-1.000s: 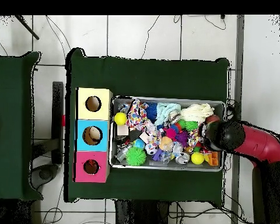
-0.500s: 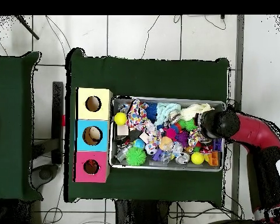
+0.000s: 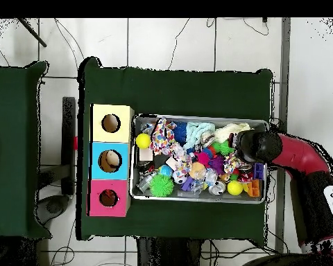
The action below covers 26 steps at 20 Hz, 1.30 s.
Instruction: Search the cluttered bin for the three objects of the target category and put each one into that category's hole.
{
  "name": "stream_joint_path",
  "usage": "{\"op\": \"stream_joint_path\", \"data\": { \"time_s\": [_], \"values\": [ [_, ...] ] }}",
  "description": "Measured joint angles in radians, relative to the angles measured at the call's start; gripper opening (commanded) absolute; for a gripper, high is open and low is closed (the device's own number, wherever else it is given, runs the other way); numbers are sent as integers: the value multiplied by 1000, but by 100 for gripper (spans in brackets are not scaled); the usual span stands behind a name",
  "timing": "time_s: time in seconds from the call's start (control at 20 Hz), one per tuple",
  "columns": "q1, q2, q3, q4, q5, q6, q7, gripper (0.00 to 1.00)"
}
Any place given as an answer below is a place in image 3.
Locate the green-covered side table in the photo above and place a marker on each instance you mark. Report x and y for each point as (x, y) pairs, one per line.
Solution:
(11, 152)

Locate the large green spiky ball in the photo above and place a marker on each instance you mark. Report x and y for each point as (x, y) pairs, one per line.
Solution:
(161, 185)

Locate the wooden box with three holes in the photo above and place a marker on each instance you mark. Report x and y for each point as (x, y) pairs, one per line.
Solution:
(97, 133)

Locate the small yellow ball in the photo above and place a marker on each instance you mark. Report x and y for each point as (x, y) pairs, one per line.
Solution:
(235, 188)

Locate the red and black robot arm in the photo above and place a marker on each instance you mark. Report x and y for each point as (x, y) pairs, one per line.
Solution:
(299, 155)

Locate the polka dot cloth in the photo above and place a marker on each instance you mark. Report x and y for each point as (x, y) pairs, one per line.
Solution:
(163, 135)

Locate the black stand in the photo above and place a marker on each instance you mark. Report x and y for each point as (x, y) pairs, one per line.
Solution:
(68, 124)

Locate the purple plastic block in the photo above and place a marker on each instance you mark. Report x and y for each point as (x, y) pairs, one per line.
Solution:
(258, 171)

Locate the cream knitted cloth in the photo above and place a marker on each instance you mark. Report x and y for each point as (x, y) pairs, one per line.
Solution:
(230, 130)

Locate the blue globe ball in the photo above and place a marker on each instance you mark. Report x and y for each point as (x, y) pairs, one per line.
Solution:
(165, 170)

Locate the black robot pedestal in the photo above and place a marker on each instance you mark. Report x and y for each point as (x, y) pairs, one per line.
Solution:
(166, 252)

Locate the dark green tablecloth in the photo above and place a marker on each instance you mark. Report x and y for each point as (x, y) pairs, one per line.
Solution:
(169, 91)

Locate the purple spiky ball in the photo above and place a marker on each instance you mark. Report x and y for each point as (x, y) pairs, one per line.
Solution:
(217, 164)

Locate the light teal knitted cloth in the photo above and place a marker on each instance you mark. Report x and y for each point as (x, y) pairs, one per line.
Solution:
(197, 133)

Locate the black rod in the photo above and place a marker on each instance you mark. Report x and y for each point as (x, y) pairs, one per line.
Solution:
(33, 33)

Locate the orange striped tiger plush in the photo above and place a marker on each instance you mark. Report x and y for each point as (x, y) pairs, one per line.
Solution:
(107, 193)

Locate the blue spiky ball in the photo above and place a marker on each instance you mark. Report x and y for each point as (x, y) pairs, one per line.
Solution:
(180, 133)

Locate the silver mesh bin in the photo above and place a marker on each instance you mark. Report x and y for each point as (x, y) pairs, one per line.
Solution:
(188, 197)

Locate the large yellow ball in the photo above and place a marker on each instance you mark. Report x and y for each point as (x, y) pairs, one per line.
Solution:
(143, 140)

